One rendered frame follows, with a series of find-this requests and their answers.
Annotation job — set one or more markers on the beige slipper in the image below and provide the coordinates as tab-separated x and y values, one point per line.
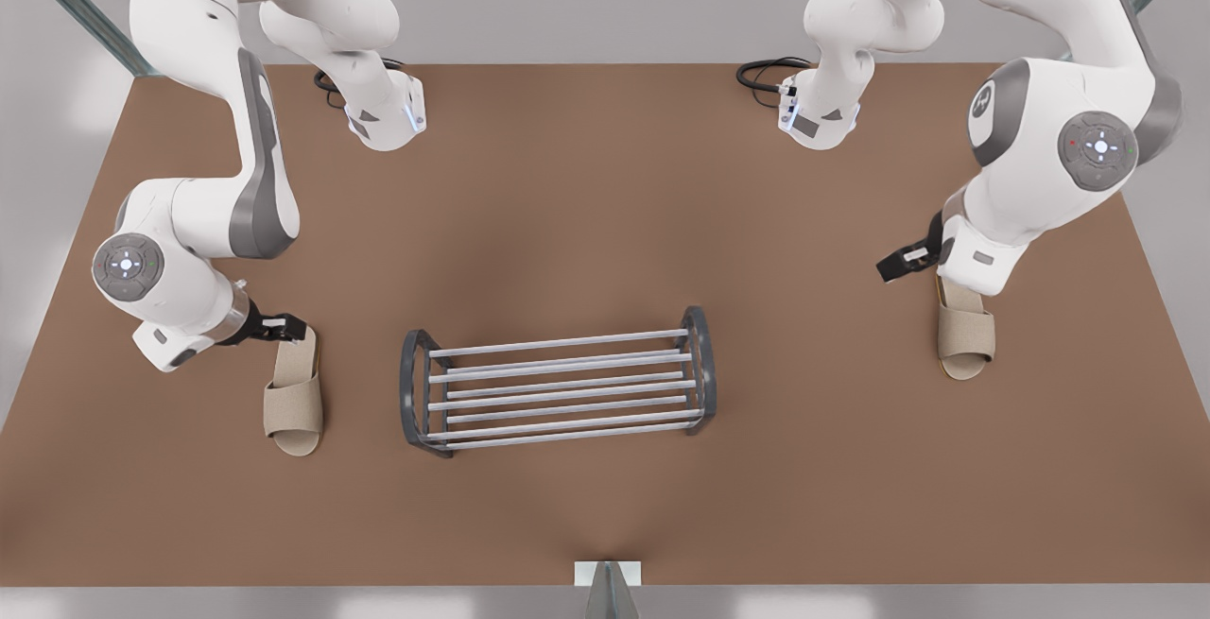
965	335
295	402

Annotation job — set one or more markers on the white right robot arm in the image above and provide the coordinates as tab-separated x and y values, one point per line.
203	52

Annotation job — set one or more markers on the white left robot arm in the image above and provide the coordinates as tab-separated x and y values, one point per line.
1059	109

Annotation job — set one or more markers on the grey metal shoe rack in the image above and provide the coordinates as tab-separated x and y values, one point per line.
558	383

